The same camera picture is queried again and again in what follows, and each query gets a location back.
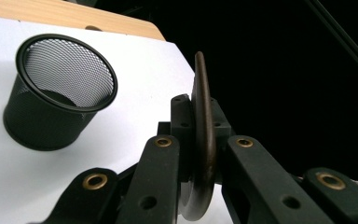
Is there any dark brown comb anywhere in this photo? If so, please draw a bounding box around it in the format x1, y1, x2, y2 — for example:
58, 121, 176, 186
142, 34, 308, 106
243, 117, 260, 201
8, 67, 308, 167
178, 50, 218, 222

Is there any light wooden table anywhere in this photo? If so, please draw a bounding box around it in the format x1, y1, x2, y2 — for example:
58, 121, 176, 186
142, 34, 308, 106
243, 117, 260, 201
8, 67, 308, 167
0, 0, 166, 42

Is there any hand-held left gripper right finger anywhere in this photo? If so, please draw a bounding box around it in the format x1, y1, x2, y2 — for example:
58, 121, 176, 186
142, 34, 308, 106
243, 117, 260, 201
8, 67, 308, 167
210, 97, 335, 224

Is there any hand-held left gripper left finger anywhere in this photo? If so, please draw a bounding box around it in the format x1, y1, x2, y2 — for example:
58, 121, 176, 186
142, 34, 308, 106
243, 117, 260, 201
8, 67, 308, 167
117, 93, 198, 224

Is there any black mesh cup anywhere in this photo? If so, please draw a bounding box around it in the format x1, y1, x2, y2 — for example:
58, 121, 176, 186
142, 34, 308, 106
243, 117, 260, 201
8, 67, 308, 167
3, 33, 119, 152

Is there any black metal stand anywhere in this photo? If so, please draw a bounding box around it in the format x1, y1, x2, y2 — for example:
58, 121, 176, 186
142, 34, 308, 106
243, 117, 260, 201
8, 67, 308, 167
304, 0, 358, 86

